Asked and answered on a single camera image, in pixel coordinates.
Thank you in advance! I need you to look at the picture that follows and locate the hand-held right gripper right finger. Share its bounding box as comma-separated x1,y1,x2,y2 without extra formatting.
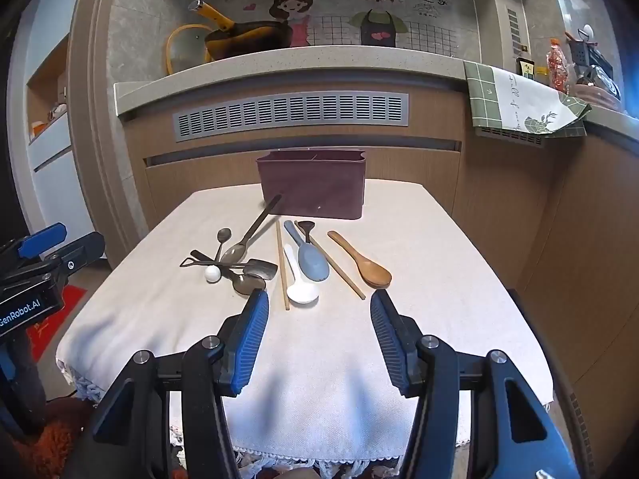
370,289,582,479

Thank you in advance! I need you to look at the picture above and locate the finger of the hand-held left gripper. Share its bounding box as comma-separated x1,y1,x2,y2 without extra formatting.
17,223,67,259
46,232,107,286

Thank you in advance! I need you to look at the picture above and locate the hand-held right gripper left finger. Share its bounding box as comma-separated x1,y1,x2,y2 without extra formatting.
60,288,270,479

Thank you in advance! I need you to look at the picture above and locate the clear plastic spoon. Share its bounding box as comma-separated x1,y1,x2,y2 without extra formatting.
284,244,320,305

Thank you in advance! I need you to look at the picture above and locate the wooden spoon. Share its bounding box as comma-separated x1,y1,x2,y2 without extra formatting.
327,230,393,289

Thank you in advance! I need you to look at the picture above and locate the wooden chopstick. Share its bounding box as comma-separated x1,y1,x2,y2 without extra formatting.
294,220,367,301
276,222,290,311

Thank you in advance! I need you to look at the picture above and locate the long translucent grey spoon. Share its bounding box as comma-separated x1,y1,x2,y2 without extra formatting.
220,194,283,265

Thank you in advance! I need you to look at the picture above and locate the blue grey rice paddle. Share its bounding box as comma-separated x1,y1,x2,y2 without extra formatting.
284,220,331,281

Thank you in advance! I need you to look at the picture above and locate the maroon plastic utensil holder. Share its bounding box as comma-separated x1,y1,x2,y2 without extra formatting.
256,148,367,220

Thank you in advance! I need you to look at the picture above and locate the red floor mat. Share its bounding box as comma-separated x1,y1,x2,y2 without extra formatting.
25,284,88,362

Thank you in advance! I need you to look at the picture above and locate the white shelf cabinet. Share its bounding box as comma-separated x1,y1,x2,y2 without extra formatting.
7,0,108,260

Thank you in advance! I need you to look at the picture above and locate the orange fuzzy rug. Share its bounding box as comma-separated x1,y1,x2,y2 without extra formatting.
0,399,95,479

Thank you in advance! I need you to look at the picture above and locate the glass lid with yellow rim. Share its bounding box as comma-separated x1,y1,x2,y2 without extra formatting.
166,23,223,75

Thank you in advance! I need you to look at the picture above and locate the long grey vent grille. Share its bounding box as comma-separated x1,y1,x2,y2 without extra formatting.
173,93,410,143

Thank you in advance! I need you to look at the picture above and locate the short grey vent grille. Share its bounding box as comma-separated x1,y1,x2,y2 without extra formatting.
474,126,546,149

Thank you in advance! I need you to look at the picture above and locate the green checked towel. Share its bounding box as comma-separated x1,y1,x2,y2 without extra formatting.
464,60,592,138

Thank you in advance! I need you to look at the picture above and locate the stone kitchen countertop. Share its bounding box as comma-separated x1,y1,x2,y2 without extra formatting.
114,45,639,133

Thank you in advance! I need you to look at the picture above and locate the red snack bag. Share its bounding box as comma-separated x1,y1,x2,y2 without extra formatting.
546,38,570,95

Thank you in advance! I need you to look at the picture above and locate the black kitchen appliance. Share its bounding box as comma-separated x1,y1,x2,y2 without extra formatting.
576,52,622,101

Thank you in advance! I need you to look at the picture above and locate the black utensil caddy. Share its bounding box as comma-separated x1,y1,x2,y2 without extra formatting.
566,25,600,65

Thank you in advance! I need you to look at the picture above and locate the black pan with yellow handle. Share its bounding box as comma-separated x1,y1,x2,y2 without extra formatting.
188,0,294,61

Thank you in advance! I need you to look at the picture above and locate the cartoon wall sticker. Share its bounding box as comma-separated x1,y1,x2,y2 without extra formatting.
224,0,462,58

